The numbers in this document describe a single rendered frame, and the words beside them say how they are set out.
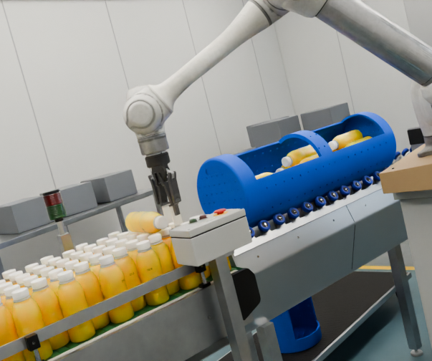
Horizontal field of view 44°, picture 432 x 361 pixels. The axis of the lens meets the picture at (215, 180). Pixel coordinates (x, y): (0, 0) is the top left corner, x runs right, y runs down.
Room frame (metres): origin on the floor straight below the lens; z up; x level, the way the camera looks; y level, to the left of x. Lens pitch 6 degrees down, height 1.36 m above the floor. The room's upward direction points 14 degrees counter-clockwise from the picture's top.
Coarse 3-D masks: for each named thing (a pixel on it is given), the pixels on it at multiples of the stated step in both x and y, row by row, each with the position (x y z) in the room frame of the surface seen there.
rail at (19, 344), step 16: (176, 272) 1.47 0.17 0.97; (192, 272) 1.50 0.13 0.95; (144, 288) 1.40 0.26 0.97; (96, 304) 1.32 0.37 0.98; (112, 304) 1.34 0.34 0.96; (64, 320) 1.27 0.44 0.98; (80, 320) 1.29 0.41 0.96; (48, 336) 1.24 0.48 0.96; (0, 352) 1.17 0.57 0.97; (16, 352) 1.19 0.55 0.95
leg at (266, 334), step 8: (256, 328) 1.79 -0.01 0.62; (264, 328) 1.76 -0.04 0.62; (272, 328) 1.78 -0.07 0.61; (264, 336) 1.76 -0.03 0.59; (272, 336) 1.77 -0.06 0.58; (264, 344) 1.77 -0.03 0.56; (272, 344) 1.77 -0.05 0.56; (264, 352) 1.78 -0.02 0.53; (272, 352) 1.76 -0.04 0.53; (280, 352) 1.78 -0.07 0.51; (264, 360) 1.79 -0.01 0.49; (272, 360) 1.76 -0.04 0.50; (280, 360) 1.78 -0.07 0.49
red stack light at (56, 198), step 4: (60, 192) 1.88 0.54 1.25; (44, 196) 1.85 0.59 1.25; (48, 196) 1.84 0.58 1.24; (52, 196) 1.84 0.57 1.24; (56, 196) 1.85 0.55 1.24; (60, 196) 1.87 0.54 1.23; (44, 200) 1.85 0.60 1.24; (48, 200) 1.84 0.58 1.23; (52, 200) 1.84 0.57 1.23; (56, 200) 1.85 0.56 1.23; (60, 200) 1.86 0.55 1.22; (48, 204) 1.84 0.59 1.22; (52, 204) 1.84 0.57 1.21; (56, 204) 1.85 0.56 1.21
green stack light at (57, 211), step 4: (60, 204) 1.86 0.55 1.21; (48, 208) 1.85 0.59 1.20; (52, 208) 1.84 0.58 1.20; (56, 208) 1.85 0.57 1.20; (60, 208) 1.85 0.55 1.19; (64, 208) 1.87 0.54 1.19; (48, 212) 1.85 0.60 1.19; (52, 212) 1.84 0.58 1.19; (56, 212) 1.84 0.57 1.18; (60, 212) 1.85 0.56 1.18; (64, 212) 1.86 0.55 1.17; (48, 216) 1.86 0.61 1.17; (52, 216) 1.84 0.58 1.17; (56, 216) 1.84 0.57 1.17; (60, 216) 1.85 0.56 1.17; (64, 216) 1.86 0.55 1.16
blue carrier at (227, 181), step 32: (320, 128) 2.30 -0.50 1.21; (352, 128) 2.41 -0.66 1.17; (384, 128) 2.23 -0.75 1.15; (224, 160) 1.80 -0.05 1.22; (256, 160) 2.12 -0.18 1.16; (320, 160) 1.96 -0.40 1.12; (352, 160) 2.07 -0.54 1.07; (384, 160) 2.21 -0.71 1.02; (224, 192) 1.82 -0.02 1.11; (256, 192) 1.76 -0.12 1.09; (288, 192) 1.85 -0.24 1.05; (320, 192) 1.99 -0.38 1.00; (256, 224) 1.83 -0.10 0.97
